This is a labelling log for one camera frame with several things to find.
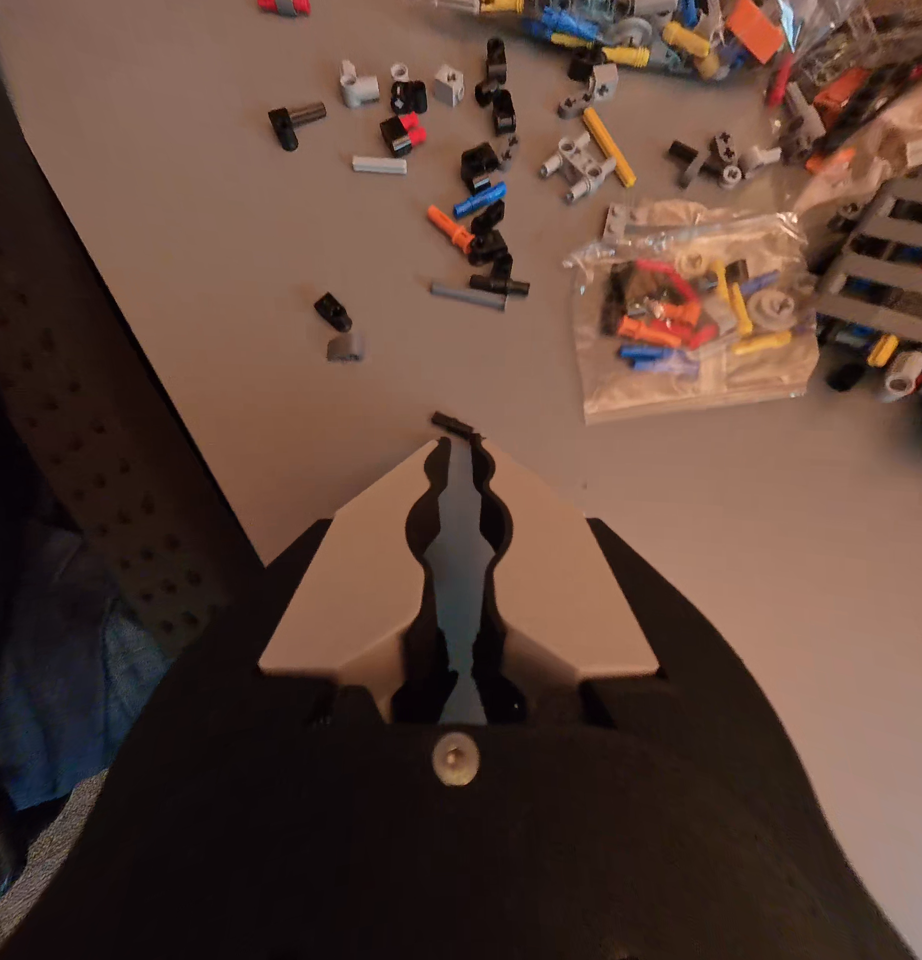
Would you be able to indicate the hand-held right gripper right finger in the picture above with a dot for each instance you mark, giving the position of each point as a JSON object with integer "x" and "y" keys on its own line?
{"x": 573, "y": 600}

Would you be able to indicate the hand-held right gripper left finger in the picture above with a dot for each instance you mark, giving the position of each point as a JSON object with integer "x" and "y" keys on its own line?
{"x": 341, "y": 600}

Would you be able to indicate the black lego connector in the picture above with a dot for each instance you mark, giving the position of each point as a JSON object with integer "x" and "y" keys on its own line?
{"x": 333, "y": 311}
{"x": 504, "y": 112}
{"x": 493, "y": 67}
{"x": 479, "y": 165}
{"x": 489, "y": 217}
{"x": 457, "y": 425}
{"x": 489, "y": 247}

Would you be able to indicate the clear bag of pieces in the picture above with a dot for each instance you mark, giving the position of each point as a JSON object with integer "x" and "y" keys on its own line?
{"x": 618, "y": 37}

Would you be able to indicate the grey curved lego slope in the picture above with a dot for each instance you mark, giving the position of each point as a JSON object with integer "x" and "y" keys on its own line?
{"x": 346, "y": 347}

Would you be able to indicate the grey L-shaped lego plate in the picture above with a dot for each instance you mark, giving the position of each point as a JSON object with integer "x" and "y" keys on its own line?
{"x": 618, "y": 221}

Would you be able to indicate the orange lego pin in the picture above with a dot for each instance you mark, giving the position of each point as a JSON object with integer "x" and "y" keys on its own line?
{"x": 449, "y": 227}

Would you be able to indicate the blue lego pin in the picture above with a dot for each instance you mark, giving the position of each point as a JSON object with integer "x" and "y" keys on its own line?
{"x": 479, "y": 200}

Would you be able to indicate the light grey lego axle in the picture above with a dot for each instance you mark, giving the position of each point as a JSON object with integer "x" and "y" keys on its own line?
{"x": 378, "y": 165}

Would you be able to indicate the yellow lego axle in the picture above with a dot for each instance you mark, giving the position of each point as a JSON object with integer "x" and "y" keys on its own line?
{"x": 609, "y": 146}

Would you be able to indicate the grey lego chassis assembly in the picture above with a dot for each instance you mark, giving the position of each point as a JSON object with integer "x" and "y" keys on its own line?
{"x": 881, "y": 262}

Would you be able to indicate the grey lego pin connector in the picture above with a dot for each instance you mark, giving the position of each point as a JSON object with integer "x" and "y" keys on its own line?
{"x": 761, "y": 159}

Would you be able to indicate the small grey lego block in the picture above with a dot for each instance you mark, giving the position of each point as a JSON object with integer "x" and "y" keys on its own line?
{"x": 603, "y": 82}

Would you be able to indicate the grey lego brick axle hole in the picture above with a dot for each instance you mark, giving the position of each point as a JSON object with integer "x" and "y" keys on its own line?
{"x": 449, "y": 85}

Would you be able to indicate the red and grey lego pin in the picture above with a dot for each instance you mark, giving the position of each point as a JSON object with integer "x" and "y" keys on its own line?
{"x": 284, "y": 6}

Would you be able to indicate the person's blue jeans leg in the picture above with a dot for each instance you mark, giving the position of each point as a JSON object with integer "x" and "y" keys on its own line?
{"x": 55, "y": 675}

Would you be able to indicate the dark perforated panel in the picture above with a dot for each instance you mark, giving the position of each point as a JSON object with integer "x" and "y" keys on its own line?
{"x": 78, "y": 450}

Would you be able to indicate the small clear bag coloured pins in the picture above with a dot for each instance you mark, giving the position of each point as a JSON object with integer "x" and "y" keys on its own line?
{"x": 693, "y": 315}

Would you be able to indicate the light grey double pin connector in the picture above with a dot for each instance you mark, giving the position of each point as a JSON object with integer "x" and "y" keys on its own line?
{"x": 577, "y": 166}

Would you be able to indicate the dark grey thin liftarm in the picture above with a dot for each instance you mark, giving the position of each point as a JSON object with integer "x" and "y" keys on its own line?
{"x": 686, "y": 161}

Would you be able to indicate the dark grey connector with axle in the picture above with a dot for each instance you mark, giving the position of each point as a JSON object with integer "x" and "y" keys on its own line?
{"x": 723, "y": 157}

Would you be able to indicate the black connector with red pins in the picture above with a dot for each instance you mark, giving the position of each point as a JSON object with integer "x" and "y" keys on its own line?
{"x": 402, "y": 135}

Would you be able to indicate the black L connector with axle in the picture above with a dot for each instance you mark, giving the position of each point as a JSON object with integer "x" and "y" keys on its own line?
{"x": 292, "y": 124}

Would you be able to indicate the dark grey two-hole liftarm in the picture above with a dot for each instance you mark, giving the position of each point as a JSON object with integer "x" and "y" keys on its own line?
{"x": 573, "y": 105}

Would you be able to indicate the black connector with white bush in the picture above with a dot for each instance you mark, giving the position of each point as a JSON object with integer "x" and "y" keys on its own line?
{"x": 410, "y": 94}

